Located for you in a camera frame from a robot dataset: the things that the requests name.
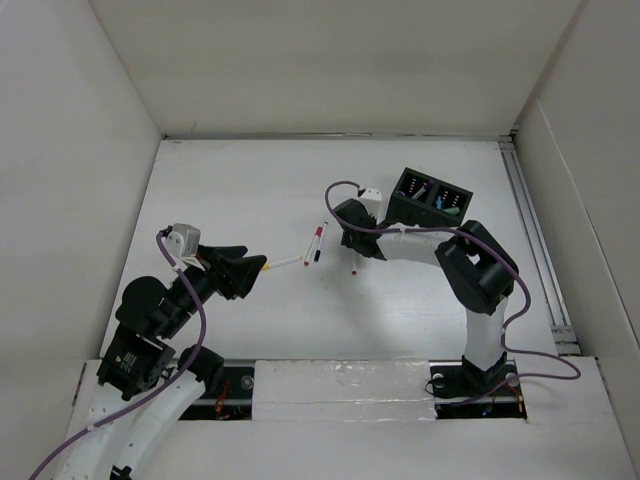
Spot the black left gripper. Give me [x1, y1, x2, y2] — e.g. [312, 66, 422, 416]
[160, 242, 266, 336]

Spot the black capped white marker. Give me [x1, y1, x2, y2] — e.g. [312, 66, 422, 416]
[313, 222, 328, 262]

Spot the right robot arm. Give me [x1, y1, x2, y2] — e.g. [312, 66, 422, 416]
[335, 199, 518, 394]

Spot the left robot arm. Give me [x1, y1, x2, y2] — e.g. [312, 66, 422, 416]
[30, 230, 267, 479]

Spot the black desk organizer box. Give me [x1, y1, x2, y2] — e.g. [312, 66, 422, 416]
[384, 168, 473, 228]

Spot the yellow capped white marker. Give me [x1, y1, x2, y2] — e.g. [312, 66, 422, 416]
[262, 255, 304, 271]

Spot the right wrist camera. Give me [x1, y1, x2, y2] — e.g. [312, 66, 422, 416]
[357, 187, 383, 217]

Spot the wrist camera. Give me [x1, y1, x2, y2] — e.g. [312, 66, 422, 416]
[357, 187, 383, 217]
[164, 223, 201, 258]

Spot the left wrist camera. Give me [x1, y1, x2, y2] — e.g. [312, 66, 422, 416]
[164, 223, 201, 258]

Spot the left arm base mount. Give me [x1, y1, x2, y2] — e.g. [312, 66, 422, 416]
[179, 347, 255, 421]

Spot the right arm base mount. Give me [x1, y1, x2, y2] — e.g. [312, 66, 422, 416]
[424, 360, 527, 420]

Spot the aluminium rail right side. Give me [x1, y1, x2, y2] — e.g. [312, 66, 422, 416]
[498, 136, 582, 357]

